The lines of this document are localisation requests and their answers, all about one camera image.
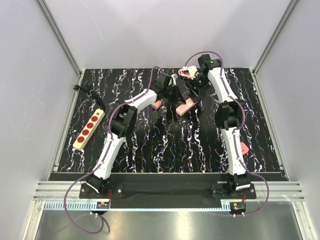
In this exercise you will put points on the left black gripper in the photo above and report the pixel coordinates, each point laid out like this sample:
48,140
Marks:
177,97

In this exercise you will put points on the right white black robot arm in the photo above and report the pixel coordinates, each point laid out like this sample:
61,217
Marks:
229,117

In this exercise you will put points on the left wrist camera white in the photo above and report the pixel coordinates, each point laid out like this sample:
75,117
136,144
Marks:
173,79

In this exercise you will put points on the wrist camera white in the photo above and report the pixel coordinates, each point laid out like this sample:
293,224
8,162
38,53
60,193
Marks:
173,79
192,70

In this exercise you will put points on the pink charger plug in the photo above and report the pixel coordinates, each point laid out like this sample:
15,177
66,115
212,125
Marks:
156,105

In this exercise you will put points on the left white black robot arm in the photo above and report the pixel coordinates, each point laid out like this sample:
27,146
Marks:
122,123

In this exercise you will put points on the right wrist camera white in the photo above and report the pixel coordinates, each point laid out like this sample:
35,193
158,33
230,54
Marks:
192,70

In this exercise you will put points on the pink power strip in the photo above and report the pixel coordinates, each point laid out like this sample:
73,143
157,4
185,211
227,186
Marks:
184,108

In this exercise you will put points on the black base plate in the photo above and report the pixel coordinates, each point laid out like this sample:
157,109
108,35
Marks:
212,185

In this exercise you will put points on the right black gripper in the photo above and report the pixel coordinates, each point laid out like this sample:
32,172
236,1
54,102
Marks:
200,90

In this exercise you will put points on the pink flat adapter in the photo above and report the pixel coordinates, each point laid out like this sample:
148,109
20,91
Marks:
244,148

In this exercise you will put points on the black marbled mat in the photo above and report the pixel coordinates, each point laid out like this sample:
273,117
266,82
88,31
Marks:
162,140

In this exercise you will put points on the beige red power strip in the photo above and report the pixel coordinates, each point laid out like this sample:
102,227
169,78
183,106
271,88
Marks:
88,130

